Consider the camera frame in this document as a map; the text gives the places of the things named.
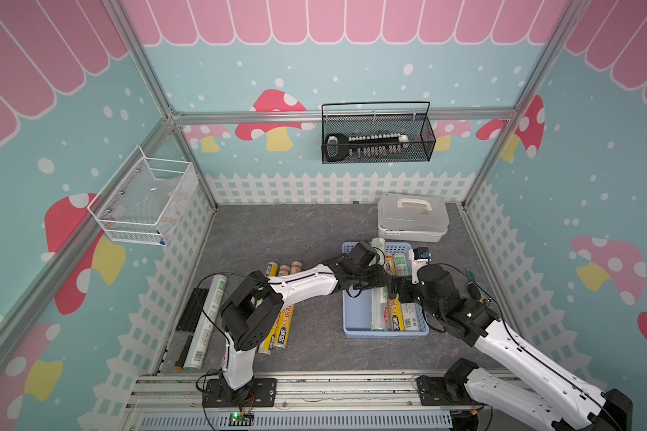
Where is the clear grape plastic wrap roll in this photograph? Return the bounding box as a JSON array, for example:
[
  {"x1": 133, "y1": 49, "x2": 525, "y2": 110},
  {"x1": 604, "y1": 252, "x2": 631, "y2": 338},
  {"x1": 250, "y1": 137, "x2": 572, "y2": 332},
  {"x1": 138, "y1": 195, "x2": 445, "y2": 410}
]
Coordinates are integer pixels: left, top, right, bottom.
[{"x1": 370, "y1": 237, "x2": 388, "y2": 332}]

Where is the light blue plastic basket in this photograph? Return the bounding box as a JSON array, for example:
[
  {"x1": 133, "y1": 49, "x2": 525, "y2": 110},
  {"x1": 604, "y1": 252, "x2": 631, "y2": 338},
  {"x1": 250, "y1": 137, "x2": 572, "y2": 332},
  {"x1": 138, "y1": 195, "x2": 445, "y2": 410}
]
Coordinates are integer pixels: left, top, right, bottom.
[{"x1": 341, "y1": 242, "x2": 430, "y2": 339}]

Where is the yellow red plastic wrap roll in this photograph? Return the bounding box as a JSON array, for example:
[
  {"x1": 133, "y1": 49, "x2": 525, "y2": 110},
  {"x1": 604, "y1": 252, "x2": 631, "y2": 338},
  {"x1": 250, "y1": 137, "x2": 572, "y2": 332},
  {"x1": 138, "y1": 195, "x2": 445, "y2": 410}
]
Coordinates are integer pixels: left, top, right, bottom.
[{"x1": 385, "y1": 254, "x2": 405, "y2": 332}]

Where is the white green 300 wrap roll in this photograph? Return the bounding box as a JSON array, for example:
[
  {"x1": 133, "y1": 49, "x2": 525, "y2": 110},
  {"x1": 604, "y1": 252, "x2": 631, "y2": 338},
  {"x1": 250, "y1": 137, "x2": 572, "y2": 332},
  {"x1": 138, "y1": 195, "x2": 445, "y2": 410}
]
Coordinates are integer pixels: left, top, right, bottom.
[{"x1": 183, "y1": 274, "x2": 228, "y2": 370}]

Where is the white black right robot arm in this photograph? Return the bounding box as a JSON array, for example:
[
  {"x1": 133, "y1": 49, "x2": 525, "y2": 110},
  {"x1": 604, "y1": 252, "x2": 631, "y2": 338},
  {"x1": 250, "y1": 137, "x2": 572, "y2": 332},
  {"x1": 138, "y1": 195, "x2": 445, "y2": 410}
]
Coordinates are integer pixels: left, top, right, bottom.
[{"x1": 387, "y1": 264, "x2": 633, "y2": 430}]

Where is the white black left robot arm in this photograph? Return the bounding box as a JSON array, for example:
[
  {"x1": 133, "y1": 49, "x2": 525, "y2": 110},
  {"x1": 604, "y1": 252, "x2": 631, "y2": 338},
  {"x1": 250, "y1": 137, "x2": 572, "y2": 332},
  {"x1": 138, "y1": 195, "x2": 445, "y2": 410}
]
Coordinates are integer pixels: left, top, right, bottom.
[{"x1": 219, "y1": 242, "x2": 391, "y2": 391}]

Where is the yellow red chef wrap roll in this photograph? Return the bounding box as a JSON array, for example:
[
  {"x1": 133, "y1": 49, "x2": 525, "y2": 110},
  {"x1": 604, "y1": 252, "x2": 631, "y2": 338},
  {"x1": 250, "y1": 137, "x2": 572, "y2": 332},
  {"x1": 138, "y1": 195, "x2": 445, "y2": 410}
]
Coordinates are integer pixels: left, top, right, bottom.
[{"x1": 273, "y1": 261, "x2": 302, "y2": 349}]

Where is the white lidded storage box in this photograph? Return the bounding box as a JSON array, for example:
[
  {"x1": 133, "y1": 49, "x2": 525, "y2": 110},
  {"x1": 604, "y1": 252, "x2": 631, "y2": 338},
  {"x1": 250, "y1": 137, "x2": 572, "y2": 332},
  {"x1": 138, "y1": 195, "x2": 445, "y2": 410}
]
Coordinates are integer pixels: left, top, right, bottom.
[{"x1": 377, "y1": 193, "x2": 449, "y2": 244}]

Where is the black socket bit holder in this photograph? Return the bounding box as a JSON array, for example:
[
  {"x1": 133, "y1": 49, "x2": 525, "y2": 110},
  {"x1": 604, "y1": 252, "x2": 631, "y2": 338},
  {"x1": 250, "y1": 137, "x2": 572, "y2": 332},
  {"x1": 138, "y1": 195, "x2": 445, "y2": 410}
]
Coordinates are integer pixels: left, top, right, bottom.
[{"x1": 322, "y1": 133, "x2": 410, "y2": 163}]

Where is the black flat tool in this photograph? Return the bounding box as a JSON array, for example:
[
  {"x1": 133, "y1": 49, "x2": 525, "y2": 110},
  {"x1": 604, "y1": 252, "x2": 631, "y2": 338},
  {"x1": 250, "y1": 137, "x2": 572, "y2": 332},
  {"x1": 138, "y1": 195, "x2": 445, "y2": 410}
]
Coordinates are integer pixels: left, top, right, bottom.
[{"x1": 175, "y1": 288, "x2": 208, "y2": 332}]

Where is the small green circuit board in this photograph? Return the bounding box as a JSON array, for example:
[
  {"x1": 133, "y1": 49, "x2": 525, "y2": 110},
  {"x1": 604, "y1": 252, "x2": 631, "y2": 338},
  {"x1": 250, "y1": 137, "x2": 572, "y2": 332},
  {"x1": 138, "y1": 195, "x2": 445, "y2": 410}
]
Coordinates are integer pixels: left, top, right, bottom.
[{"x1": 228, "y1": 412, "x2": 254, "y2": 427}]

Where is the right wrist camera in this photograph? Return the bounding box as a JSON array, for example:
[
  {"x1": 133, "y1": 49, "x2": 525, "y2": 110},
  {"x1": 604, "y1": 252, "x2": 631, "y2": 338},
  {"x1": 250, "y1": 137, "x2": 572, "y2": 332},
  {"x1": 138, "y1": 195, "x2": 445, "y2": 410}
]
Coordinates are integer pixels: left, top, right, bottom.
[{"x1": 411, "y1": 247, "x2": 431, "y2": 285}]

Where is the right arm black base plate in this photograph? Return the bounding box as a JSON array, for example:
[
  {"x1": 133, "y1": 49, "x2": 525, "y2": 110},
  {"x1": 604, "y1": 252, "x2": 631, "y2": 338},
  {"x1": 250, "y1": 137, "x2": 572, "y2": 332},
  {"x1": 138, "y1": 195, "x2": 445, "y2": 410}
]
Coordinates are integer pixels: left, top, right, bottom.
[{"x1": 415, "y1": 375, "x2": 483, "y2": 408}]

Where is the aluminium front rail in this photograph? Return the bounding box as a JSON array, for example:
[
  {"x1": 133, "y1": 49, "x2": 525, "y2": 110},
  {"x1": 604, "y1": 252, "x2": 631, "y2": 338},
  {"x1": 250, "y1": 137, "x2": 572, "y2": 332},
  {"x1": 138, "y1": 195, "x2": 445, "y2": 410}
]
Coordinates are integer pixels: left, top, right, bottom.
[{"x1": 123, "y1": 368, "x2": 567, "y2": 413}]

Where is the black wire mesh wall basket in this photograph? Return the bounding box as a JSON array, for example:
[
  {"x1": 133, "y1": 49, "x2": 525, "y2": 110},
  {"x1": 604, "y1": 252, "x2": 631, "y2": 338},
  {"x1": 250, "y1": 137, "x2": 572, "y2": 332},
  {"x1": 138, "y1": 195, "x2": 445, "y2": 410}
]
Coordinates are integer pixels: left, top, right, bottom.
[{"x1": 321, "y1": 101, "x2": 437, "y2": 164}]

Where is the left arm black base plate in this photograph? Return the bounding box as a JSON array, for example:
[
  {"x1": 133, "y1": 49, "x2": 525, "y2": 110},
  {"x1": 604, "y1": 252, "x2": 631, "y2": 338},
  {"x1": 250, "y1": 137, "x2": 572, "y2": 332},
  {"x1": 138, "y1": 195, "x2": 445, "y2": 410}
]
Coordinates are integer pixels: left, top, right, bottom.
[{"x1": 196, "y1": 377, "x2": 278, "y2": 409}]

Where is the white wire mesh wall basket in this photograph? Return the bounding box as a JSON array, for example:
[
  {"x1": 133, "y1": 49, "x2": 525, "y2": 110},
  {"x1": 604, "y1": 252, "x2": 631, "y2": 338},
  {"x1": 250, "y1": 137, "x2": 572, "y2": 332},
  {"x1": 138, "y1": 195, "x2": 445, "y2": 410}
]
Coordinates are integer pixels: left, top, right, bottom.
[{"x1": 87, "y1": 147, "x2": 199, "y2": 246}]

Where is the white slotted cable duct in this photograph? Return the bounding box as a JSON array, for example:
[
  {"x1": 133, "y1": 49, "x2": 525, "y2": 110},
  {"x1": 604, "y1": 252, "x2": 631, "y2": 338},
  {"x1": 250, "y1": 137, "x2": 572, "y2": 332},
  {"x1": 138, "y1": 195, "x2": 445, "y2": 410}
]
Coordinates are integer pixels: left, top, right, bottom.
[{"x1": 139, "y1": 411, "x2": 454, "y2": 430}]

